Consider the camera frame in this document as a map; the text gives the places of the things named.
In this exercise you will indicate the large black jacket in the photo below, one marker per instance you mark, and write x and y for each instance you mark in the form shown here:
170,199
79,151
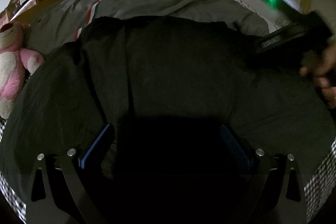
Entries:
171,88

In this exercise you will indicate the black white checkered bedsheet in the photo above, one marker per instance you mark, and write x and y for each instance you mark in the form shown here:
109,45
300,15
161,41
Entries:
311,138

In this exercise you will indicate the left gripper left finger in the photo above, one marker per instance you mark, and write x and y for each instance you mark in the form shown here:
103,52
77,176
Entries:
72,187

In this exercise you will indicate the person right hand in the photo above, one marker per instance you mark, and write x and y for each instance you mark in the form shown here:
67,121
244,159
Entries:
320,69

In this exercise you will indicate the grey striped duvet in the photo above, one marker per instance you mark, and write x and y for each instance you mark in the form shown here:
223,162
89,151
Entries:
59,23

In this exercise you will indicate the pink plush bear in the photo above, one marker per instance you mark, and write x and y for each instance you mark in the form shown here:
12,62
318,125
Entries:
15,61

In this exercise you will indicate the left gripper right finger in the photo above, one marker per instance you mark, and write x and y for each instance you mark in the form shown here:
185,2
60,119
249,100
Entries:
268,186

